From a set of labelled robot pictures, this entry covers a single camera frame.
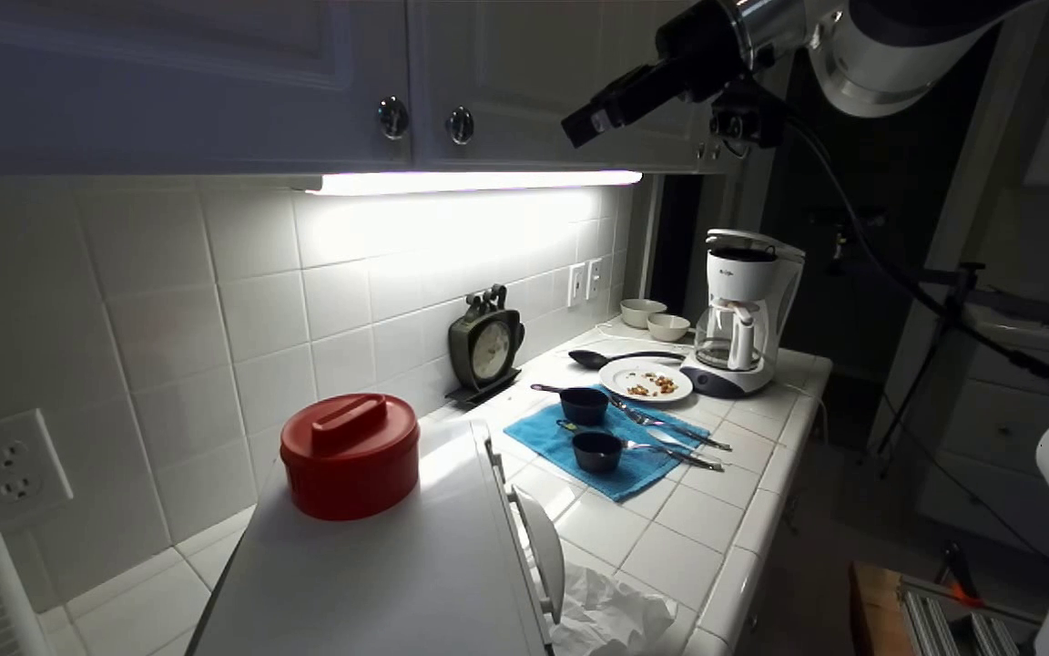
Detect white drip coffee maker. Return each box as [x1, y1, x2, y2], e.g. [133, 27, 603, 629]
[681, 227, 807, 401]

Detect blue terry towel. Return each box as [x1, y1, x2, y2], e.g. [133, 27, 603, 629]
[497, 399, 716, 507]

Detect silver cabinet knob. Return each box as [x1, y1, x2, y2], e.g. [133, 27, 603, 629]
[376, 91, 411, 147]
[441, 101, 480, 154]

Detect white wall cabinet frame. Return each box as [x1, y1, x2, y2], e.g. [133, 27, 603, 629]
[407, 141, 740, 177]

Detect white plastic jug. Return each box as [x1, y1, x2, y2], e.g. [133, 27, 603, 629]
[180, 416, 573, 656]

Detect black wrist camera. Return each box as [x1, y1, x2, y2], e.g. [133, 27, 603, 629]
[706, 85, 790, 154]

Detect red jug lid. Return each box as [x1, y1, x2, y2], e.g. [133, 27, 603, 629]
[275, 390, 421, 526]

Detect wooden plank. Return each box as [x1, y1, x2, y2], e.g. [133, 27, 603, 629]
[848, 558, 917, 656]

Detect brown food crumbs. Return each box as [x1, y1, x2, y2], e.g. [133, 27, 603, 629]
[627, 369, 681, 401]

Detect grey metal rail frame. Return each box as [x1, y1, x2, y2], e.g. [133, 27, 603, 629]
[898, 566, 1044, 656]

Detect under-cabinet light strip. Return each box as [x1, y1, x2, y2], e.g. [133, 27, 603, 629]
[299, 164, 647, 199]

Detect crumpled white paper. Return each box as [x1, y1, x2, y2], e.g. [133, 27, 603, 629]
[551, 563, 681, 656]

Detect black tripod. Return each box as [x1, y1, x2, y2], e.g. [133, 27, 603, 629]
[865, 254, 1005, 464]

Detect dark kitchen scale with dial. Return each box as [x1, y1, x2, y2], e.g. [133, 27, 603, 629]
[445, 280, 529, 416]

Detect large silver fork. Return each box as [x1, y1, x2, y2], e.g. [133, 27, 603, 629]
[610, 401, 734, 456]
[624, 436, 729, 476]

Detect large white wall outlet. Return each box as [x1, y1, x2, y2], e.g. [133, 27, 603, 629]
[0, 405, 80, 529]

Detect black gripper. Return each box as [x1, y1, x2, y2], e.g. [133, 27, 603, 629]
[556, 0, 781, 154]

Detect black ladle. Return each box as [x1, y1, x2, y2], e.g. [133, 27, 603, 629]
[565, 341, 689, 372]

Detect small white bowl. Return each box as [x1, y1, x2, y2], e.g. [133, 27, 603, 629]
[615, 297, 668, 327]
[644, 309, 694, 346]

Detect white round plate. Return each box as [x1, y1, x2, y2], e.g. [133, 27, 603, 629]
[597, 356, 699, 410]

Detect wide white cabinet door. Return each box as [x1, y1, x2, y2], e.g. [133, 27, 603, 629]
[0, 0, 415, 177]

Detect white drawer unit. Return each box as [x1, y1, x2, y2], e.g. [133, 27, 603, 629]
[911, 304, 1049, 563]

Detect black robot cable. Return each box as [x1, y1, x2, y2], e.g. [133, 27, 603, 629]
[774, 114, 1049, 405]

